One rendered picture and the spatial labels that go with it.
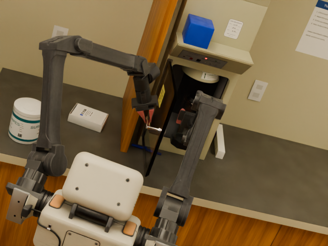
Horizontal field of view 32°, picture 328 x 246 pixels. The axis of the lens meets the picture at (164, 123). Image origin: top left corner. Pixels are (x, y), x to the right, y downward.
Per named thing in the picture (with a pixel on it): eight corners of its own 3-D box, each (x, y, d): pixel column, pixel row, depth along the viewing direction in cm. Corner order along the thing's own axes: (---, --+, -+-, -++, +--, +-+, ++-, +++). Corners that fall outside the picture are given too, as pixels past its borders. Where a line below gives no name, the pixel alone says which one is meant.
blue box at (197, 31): (181, 33, 236) (188, 12, 232) (204, 39, 238) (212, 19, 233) (183, 43, 227) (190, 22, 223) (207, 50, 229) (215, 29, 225)
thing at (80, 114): (74, 109, 272) (76, 102, 270) (107, 121, 272) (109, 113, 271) (67, 121, 262) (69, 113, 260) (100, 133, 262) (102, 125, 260)
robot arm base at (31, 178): (5, 186, 171) (43, 200, 171) (16, 162, 174) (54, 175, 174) (8, 194, 179) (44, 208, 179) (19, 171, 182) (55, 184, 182)
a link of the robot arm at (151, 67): (122, 62, 220) (141, 62, 215) (138, 49, 228) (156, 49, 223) (130, 90, 225) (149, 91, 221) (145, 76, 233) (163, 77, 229)
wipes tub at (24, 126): (10, 123, 247) (17, 93, 239) (41, 131, 249) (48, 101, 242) (5, 140, 236) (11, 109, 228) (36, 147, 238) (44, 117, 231)
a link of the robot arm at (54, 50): (34, 30, 180) (58, 30, 175) (64, 36, 192) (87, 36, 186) (25, 174, 181) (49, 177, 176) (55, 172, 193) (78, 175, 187)
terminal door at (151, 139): (143, 137, 260) (170, 59, 241) (146, 178, 234) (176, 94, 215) (141, 137, 260) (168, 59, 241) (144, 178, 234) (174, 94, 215)
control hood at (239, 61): (168, 52, 241) (175, 30, 236) (241, 72, 247) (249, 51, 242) (169, 64, 231) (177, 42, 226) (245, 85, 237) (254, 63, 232)
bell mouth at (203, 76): (180, 59, 263) (183, 48, 261) (216, 69, 267) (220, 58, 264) (182, 76, 248) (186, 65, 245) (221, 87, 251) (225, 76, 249)
